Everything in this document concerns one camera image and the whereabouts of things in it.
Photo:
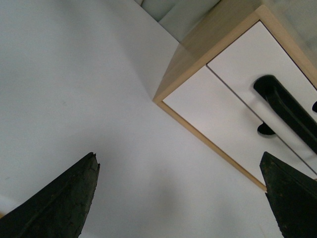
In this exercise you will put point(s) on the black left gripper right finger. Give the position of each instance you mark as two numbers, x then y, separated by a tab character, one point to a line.
292	196

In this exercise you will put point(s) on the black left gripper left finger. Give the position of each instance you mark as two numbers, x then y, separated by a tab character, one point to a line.
60	209

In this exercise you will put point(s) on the white drawer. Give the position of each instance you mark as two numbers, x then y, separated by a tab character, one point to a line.
209	106
254	54

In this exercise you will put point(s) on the wooden drawer cabinet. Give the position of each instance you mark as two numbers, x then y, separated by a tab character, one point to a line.
224	24

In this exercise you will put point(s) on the grey curtain backdrop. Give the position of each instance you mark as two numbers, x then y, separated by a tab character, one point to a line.
178	17

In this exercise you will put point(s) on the black drawer handle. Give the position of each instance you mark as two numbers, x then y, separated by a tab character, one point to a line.
288	109

